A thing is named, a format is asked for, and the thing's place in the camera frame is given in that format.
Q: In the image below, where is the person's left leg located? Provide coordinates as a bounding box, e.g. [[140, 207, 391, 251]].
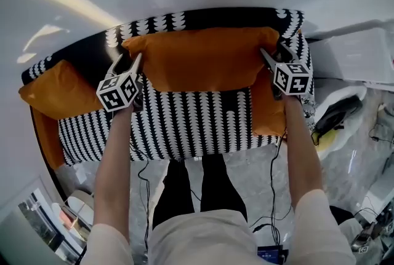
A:
[[151, 159, 196, 230]]

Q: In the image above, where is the person's right leg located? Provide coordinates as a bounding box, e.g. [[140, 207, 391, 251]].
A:
[[199, 154, 249, 223]]

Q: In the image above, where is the yellow object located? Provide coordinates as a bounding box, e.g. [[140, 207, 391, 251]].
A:
[[316, 129, 340, 145]]

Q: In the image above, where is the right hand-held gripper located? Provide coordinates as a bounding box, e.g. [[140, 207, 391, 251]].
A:
[[260, 42, 311, 101]]

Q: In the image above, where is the large orange cushion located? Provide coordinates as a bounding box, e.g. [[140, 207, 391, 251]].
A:
[[121, 26, 281, 93]]

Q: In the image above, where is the person's leg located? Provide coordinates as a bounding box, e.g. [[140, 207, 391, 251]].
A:
[[199, 154, 249, 223], [151, 159, 196, 230]]

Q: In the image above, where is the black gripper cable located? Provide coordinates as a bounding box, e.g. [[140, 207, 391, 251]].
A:
[[248, 130, 293, 247], [129, 131, 152, 258]]

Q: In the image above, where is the framed mirror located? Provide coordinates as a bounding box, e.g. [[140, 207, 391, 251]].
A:
[[0, 176, 90, 265]]

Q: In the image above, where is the person's left forearm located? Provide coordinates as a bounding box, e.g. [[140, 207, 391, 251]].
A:
[[92, 103, 137, 245]]

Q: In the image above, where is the person's cream shirt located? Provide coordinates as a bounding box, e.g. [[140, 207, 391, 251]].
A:
[[79, 188, 358, 265]]

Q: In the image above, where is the white box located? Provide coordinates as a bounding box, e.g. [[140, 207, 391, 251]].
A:
[[360, 176, 394, 223]]

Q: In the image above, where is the thin black floor cable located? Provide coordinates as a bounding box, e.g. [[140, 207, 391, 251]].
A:
[[368, 121, 394, 145]]

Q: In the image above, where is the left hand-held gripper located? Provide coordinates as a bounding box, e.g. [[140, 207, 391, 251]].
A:
[[96, 52, 145, 113]]

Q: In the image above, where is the black device with screen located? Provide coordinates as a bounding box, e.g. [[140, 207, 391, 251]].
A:
[[256, 244, 289, 265]]

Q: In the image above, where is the black white sofa with backrest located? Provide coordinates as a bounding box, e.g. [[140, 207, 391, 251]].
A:
[[20, 7, 316, 168]]

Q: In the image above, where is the round white stool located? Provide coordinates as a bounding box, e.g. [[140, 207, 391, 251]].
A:
[[66, 189, 95, 226]]

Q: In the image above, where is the white plastic bag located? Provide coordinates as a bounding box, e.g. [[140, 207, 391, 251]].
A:
[[313, 84, 369, 152]]

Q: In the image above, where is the person's right forearm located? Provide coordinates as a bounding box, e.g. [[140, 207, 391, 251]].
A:
[[281, 93, 324, 210]]

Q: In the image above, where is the white table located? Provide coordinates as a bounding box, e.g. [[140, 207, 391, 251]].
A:
[[307, 19, 394, 87]]

